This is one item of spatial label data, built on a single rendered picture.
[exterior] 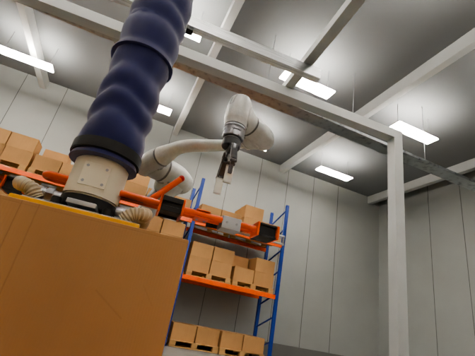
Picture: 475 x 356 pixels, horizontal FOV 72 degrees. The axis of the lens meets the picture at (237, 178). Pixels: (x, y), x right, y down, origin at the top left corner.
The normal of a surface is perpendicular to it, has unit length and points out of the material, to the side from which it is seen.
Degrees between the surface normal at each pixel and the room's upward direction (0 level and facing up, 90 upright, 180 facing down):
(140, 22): 96
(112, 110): 74
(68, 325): 90
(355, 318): 90
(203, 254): 90
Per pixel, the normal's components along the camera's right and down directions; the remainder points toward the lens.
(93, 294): 0.32, -0.33
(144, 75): 0.67, -0.40
